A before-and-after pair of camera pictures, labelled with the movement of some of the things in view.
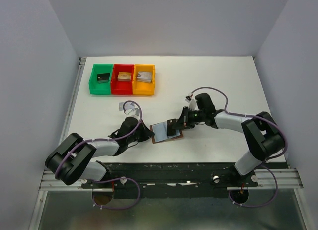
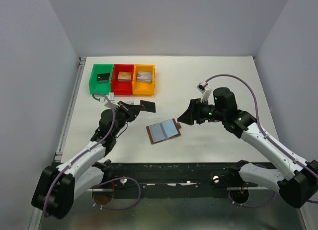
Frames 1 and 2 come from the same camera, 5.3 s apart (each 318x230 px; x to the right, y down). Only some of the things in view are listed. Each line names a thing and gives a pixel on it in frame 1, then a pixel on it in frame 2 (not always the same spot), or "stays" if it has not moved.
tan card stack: x=124 y=76 stays
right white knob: x=216 y=181 stays
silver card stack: x=144 y=76 stays
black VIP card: x=171 y=131 to x=148 y=106
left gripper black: x=146 y=133 to x=131 y=111
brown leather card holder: x=160 y=132 stays
